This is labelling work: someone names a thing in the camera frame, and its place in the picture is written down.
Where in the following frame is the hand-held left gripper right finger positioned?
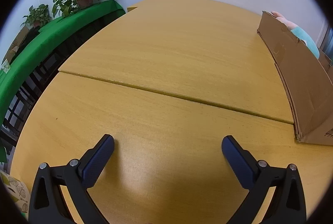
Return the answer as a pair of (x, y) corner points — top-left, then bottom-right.
(222, 136), (307, 224)

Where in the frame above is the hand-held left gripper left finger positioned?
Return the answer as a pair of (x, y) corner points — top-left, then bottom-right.
(28, 134), (115, 224)

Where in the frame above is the wooden desktop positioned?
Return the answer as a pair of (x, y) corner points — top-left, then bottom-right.
(10, 0), (333, 224)

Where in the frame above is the leaf printed paper box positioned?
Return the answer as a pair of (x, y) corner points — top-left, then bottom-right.
(0, 170), (32, 214)

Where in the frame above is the green cloth covered shelf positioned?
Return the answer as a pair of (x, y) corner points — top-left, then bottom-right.
(0, 9), (125, 142)

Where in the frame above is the small brown cardboard box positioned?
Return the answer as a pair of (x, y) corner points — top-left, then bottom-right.
(1, 26), (30, 66)

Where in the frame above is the small potted green plant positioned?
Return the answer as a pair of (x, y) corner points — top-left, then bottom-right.
(21, 4), (52, 29)

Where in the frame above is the grey door frame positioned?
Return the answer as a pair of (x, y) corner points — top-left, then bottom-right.
(318, 20), (333, 58)

